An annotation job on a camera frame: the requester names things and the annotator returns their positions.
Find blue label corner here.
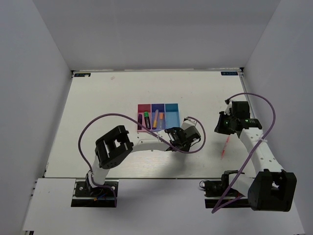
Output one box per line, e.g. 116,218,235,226
74,73,91,77
221,71,238,76

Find orange cap white highlighter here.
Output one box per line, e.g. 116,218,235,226
158,113,164,130

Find orange cap pink highlighter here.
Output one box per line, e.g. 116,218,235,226
152,109,159,129

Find blue label left corner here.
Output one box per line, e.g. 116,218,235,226
74,73,91,77

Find purple cap black highlighter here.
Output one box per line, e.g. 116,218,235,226
137,114,142,130

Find dark blue storage bin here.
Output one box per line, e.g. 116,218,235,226
151,103,166,131

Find pink storage bin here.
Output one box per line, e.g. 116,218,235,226
137,104,152,130

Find blue label right corner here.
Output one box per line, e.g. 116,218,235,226
221,71,238,76

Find light blue storage bin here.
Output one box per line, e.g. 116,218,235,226
165,103,180,129

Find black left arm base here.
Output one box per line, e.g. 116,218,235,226
71,180,117,208

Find green cap black highlighter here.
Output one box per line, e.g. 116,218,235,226
144,112,151,129

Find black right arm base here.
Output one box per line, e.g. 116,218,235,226
199,170,250,209

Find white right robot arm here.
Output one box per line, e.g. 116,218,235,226
215,101,297,212

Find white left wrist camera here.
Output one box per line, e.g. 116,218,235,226
180,118,197,130

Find thin pink pen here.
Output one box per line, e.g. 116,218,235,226
221,136,230,159

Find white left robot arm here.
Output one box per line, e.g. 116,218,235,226
86,124,201,195

